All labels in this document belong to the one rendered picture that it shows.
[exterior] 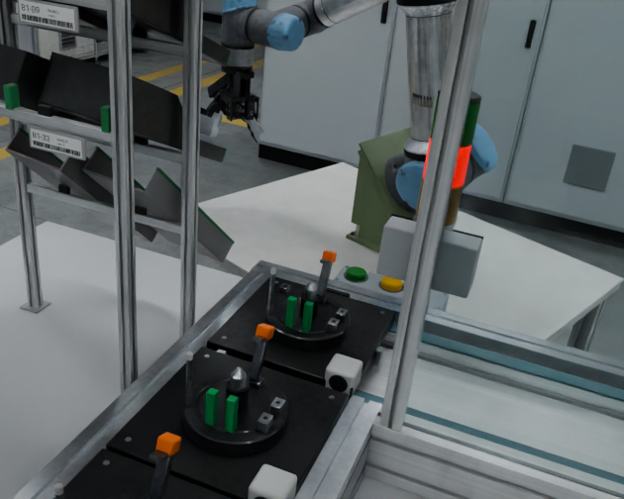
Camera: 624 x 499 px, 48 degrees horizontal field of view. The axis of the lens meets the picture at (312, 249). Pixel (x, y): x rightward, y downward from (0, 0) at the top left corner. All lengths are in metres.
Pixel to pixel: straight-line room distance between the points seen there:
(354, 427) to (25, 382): 0.54
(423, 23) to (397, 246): 0.56
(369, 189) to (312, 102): 2.78
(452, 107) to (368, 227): 0.90
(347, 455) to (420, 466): 0.13
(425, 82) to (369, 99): 2.88
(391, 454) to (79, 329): 0.62
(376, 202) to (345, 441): 0.78
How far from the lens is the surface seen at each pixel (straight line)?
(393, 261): 0.90
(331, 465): 0.94
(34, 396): 1.20
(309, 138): 4.44
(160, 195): 1.09
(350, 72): 4.25
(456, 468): 1.01
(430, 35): 1.34
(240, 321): 1.15
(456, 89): 0.79
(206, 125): 1.17
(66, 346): 1.30
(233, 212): 1.79
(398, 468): 1.04
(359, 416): 1.02
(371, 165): 1.61
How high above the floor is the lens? 1.60
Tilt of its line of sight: 27 degrees down
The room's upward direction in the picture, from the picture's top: 6 degrees clockwise
